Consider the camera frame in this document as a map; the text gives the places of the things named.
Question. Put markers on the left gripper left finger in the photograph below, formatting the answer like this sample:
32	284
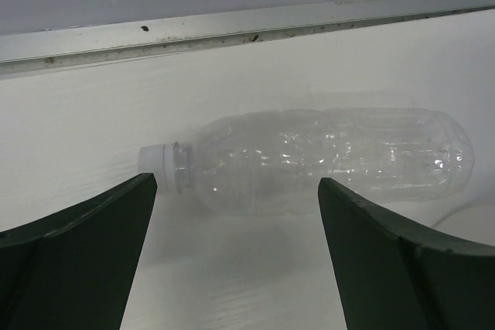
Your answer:
74	269

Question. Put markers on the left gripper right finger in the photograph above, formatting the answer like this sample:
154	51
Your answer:
394	273

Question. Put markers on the clear unlabelled plastic bottle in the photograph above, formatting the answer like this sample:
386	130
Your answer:
271	162

